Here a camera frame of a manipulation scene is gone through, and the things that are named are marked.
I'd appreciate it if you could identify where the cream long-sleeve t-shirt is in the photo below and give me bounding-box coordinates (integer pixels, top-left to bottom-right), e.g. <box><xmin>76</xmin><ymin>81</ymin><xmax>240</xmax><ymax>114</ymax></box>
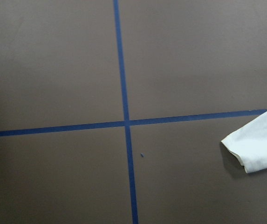
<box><xmin>221</xmin><ymin>112</ymin><xmax>267</xmax><ymax>174</ymax></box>

